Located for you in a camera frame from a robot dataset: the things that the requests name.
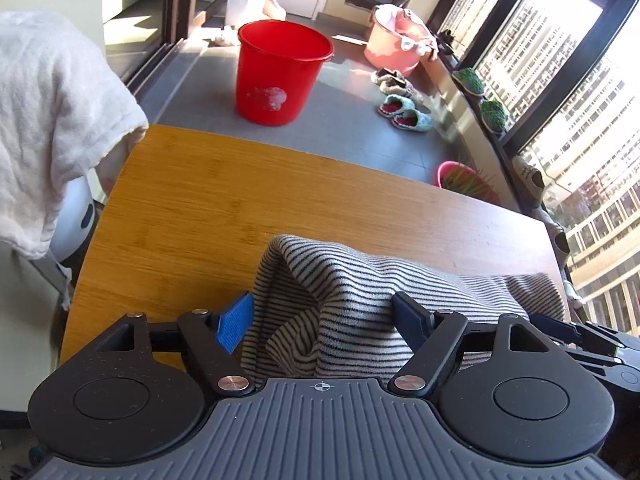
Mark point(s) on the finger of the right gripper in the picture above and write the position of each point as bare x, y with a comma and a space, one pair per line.
601, 345
565, 333

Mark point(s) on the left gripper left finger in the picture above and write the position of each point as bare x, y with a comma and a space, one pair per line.
209, 340

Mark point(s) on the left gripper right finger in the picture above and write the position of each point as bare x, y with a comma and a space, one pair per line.
435, 338

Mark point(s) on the grey black striped shirt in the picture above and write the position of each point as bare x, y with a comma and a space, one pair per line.
322, 309

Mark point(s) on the beige sneaker near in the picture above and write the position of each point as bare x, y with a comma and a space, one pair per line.
556, 234

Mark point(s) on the beige sneaker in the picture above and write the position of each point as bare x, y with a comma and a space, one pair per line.
556, 234
531, 178

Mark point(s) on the beige sneaker far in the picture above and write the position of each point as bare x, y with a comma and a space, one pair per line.
531, 178

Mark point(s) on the red basin with grass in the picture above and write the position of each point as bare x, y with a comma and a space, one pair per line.
459, 178

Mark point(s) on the white chair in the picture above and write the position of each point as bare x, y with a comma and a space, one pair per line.
75, 219

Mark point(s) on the blue slipper pair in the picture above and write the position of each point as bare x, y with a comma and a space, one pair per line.
404, 115

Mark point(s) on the green knitted shoe near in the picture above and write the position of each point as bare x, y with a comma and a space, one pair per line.
494, 116

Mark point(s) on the green knitted shoe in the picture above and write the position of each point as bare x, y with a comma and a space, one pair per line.
469, 81
494, 116

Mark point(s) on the grey slipper pair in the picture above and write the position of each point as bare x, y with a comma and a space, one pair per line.
392, 82

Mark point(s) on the green knitted shoe far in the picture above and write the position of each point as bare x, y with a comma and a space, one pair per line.
469, 81

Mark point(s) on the white towel on chair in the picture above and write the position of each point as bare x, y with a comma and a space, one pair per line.
63, 110

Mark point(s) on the red plastic bucket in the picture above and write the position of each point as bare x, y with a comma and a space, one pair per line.
278, 64

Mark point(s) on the pink plastic bucket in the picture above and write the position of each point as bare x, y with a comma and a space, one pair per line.
399, 40

